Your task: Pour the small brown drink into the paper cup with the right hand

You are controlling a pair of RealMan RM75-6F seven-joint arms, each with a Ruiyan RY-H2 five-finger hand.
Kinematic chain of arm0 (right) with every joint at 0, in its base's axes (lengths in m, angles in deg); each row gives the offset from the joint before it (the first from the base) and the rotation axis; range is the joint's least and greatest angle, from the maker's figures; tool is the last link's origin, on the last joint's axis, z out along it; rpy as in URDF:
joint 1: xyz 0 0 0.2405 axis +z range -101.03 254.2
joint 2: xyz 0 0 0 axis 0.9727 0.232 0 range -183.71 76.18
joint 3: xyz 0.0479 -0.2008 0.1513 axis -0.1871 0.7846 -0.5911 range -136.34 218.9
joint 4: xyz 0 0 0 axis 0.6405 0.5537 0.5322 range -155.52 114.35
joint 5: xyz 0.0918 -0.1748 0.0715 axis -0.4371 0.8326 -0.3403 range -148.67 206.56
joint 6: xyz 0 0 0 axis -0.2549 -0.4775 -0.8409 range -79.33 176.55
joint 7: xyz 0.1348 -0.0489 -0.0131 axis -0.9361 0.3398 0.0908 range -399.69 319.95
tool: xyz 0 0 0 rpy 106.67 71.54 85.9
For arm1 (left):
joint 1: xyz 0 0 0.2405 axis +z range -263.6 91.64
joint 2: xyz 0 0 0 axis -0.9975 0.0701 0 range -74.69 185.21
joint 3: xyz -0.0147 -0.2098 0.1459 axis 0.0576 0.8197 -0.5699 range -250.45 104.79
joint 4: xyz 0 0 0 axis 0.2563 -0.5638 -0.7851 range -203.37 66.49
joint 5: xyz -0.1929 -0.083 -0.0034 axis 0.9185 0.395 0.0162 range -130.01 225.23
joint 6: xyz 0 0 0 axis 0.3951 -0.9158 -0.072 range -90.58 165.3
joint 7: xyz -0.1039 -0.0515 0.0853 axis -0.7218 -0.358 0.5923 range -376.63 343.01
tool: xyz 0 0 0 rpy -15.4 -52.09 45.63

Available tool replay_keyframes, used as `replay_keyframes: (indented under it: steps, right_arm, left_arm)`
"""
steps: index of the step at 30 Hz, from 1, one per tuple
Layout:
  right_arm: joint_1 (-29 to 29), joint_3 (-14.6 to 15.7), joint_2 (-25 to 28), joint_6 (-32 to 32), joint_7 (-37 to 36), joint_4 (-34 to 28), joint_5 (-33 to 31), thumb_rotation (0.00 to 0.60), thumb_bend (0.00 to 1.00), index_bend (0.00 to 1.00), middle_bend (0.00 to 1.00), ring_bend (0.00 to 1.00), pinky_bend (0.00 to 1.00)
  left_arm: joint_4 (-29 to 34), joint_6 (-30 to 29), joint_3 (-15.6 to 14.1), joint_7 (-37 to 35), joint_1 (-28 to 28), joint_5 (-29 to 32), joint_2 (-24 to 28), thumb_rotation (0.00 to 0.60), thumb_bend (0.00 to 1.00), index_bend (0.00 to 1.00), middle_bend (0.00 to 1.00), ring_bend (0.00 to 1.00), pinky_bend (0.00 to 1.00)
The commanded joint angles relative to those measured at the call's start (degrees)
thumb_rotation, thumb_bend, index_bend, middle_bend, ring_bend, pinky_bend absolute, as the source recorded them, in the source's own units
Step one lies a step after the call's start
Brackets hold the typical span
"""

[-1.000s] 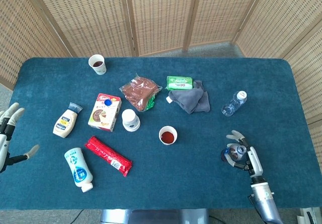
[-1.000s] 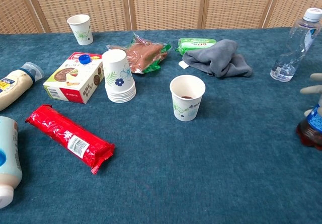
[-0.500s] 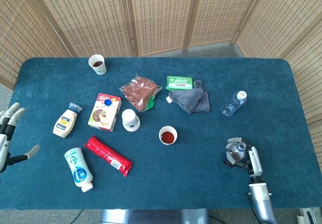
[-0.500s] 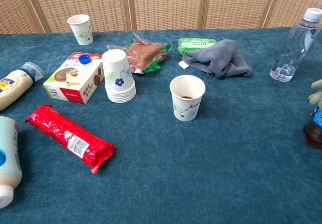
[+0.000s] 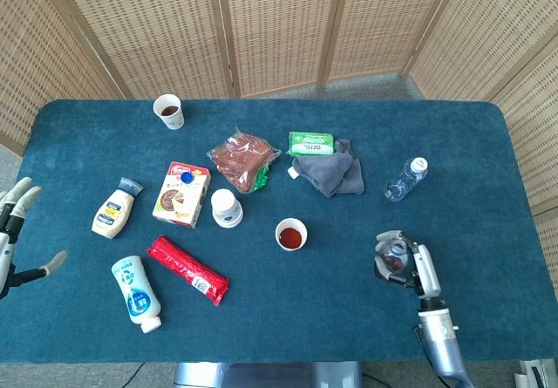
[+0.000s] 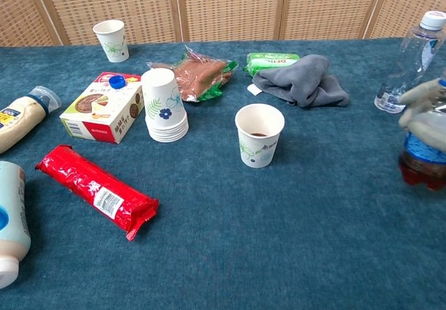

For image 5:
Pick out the clear water bottle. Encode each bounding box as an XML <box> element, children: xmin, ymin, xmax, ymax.
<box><xmin>383</xmin><ymin>156</ymin><xmax>429</xmax><ymax>202</ymax></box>

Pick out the stack of upturned paper cups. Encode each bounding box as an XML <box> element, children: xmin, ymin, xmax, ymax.
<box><xmin>210</xmin><ymin>188</ymin><xmax>244</xmax><ymax>229</ymax></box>

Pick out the paper cup with cola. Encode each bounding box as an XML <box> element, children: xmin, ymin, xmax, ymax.
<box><xmin>274</xmin><ymin>217</ymin><xmax>309</xmax><ymax>253</ymax></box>

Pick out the white blue-label squeeze bottle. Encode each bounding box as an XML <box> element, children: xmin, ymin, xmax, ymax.
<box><xmin>111</xmin><ymin>255</ymin><xmax>163</xmax><ymax>335</ymax></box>

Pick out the mayonnaise squeeze bottle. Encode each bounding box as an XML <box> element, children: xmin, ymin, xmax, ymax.
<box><xmin>91</xmin><ymin>176</ymin><xmax>144</xmax><ymax>241</ymax></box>

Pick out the biscuit box with pie picture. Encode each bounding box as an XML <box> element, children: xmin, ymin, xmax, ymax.
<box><xmin>152</xmin><ymin>160</ymin><xmax>212</xmax><ymax>229</ymax></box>

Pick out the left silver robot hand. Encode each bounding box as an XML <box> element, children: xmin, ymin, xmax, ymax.
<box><xmin>0</xmin><ymin>176</ymin><xmax>70</xmax><ymax>300</ymax></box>

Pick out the dark soda bottle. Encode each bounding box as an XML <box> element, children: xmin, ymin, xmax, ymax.
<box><xmin>378</xmin><ymin>238</ymin><xmax>413</xmax><ymax>272</ymax></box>

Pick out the grey cloth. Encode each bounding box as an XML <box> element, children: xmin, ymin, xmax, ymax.
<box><xmin>287</xmin><ymin>138</ymin><xmax>365</xmax><ymax>198</ymax></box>

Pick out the woven wooden folding screen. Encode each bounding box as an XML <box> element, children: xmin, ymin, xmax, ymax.
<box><xmin>0</xmin><ymin>0</ymin><xmax>558</xmax><ymax>296</ymax></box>

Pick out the brown bread in clear bag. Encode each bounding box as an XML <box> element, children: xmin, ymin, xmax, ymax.
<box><xmin>206</xmin><ymin>126</ymin><xmax>282</xmax><ymax>194</ymax></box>

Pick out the paper cup green flower print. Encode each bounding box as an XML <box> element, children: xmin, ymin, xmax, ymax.
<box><xmin>153</xmin><ymin>93</ymin><xmax>186</xmax><ymax>131</ymax></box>

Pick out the blue felt table cover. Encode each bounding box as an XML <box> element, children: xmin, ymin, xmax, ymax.
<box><xmin>0</xmin><ymin>99</ymin><xmax>558</xmax><ymax>365</ymax></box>

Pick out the white device on floor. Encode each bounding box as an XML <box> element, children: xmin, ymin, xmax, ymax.
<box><xmin>513</xmin><ymin>358</ymin><xmax>558</xmax><ymax>388</ymax></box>

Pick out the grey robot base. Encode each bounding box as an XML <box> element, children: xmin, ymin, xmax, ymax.
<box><xmin>174</xmin><ymin>360</ymin><xmax>363</xmax><ymax>388</ymax></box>

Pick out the green tissue pack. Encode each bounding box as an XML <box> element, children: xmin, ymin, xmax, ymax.
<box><xmin>286</xmin><ymin>131</ymin><xmax>337</xmax><ymax>159</ymax></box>

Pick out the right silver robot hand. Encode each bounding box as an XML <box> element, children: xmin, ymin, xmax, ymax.
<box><xmin>373</xmin><ymin>229</ymin><xmax>443</xmax><ymax>300</ymax></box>

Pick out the red biscuit pack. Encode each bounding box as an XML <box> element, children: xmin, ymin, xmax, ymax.
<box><xmin>146</xmin><ymin>235</ymin><xmax>231</xmax><ymax>307</ymax></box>

